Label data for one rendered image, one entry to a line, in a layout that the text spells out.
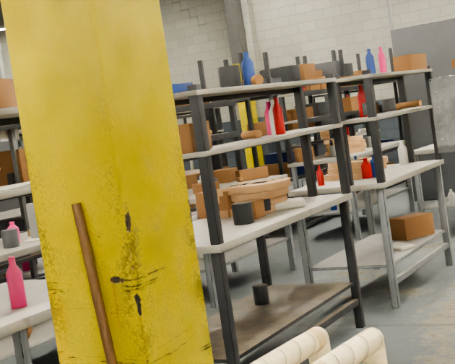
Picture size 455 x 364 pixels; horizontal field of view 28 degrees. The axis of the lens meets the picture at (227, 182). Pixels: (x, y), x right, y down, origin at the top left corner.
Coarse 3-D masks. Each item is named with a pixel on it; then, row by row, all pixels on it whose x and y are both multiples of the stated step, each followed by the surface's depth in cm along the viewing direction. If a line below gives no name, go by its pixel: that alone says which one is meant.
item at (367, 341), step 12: (360, 336) 116; (372, 336) 117; (336, 348) 112; (348, 348) 112; (360, 348) 113; (372, 348) 115; (324, 360) 107; (336, 360) 108; (348, 360) 110; (360, 360) 113
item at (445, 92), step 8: (432, 80) 170; (440, 80) 170; (448, 80) 169; (432, 88) 171; (440, 88) 170; (448, 88) 169; (432, 96) 171; (440, 96) 170; (448, 96) 169; (432, 104) 171; (440, 104) 170; (448, 104) 170; (440, 112) 171; (448, 112) 170; (440, 120) 171; (448, 120) 170; (440, 128) 171; (448, 128) 170; (440, 136) 171; (448, 136) 170; (440, 144) 171; (448, 144) 171; (440, 152) 172
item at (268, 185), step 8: (240, 184) 571; (248, 184) 562; (256, 184) 553; (264, 184) 546; (272, 184) 547; (280, 184) 550; (288, 184) 559; (232, 192) 556; (240, 192) 555; (248, 192) 552; (256, 192) 548
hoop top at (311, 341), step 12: (300, 336) 120; (312, 336) 121; (324, 336) 122; (276, 348) 116; (288, 348) 116; (300, 348) 117; (312, 348) 119; (264, 360) 111; (276, 360) 112; (288, 360) 114; (300, 360) 117
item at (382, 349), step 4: (384, 344) 119; (380, 348) 118; (384, 348) 118; (376, 352) 118; (380, 352) 118; (384, 352) 118; (372, 356) 118; (376, 356) 118; (380, 356) 118; (384, 356) 118; (364, 360) 119; (368, 360) 118; (372, 360) 118; (376, 360) 118; (380, 360) 118; (384, 360) 118
